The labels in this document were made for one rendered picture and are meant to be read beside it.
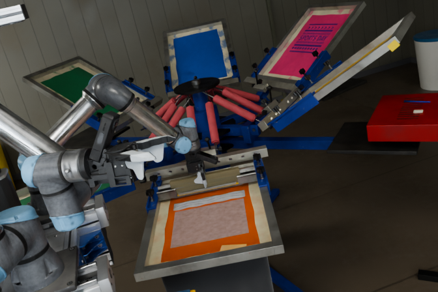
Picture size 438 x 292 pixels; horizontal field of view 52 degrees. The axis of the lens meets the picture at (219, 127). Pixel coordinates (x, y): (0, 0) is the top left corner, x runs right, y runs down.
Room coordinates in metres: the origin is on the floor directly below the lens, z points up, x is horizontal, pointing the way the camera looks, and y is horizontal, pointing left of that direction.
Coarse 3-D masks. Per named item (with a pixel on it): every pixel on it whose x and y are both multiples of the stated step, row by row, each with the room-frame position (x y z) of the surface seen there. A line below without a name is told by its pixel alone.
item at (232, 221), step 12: (216, 192) 2.05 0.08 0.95; (228, 192) 2.02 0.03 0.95; (216, 204) 1.93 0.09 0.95; (228, 204) 1.91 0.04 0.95; (240, 204) 1.88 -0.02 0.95; (216, 216) 1.82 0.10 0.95; (228, 216) 1.79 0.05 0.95; (240, 216) 1.77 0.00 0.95; (252, 216) 1.75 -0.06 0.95; (216, 228) 1.72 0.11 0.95; (228, 228) 1.70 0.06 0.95; (240, 228) 1.68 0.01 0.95; (252, 228) 1.66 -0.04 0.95; (216, 240) 1.63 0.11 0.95; (228, 240) 1.61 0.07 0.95; (240, 240) 1.59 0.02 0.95; (252, 240) 1.57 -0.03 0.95
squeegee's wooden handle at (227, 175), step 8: (232, 168) 2.06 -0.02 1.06; (192, 176) 2.08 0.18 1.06; (208, 176) 2.06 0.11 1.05; (216, 176) 2.05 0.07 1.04; (224, 176) 2.05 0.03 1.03; (232, 176) 2.05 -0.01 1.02; (176, 184) 2.06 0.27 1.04; (184, 184) 2.06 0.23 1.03; (192, 184) 2.06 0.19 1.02; (200, 184) 2.06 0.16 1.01; (208, 184) 2.06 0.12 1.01; (216, 184) 2.05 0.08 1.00
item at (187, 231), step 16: (208, 192) 2.07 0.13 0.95; (192, 208) 1.95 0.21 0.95; (208, 208) 1.91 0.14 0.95; (176, 224) 1.83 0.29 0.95; (192, 224) 1.80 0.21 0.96; (208, 224) 1.77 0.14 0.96; (176, 240) 1.70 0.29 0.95; (192, 240) 1.67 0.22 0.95; (208, 240) 1.64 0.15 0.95; (176, 256) 1.58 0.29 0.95
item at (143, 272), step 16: (272, 208) 1.72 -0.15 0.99; (272, 224) 1.60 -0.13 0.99; (144, 240) 1.70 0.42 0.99; (272, 240) 1.49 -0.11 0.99; (144, 256) 1.58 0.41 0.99; (208, 256) 1.48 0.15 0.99; (224, 256) 1.46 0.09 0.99; (240, 256) 1.45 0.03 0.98; (256, 256) 1.45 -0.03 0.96; (144, 272) 1.47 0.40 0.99; (160, 272) 1.47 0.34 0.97; (176, 272) 1.47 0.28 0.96
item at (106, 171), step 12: (120, 144) 0.98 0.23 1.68; (132, 144) 0.96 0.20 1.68; (84, 156) 0.95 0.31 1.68; (84, 168) 0.93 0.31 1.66; (96, 168) 0.95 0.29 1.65; (108, 168) 0.92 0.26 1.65; (120, 168) 0.92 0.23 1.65; (96, 180) 0.94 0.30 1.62; (108, 180) 0.95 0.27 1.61; (120, 180) 0.92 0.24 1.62; (132, 180) 0.91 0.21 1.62
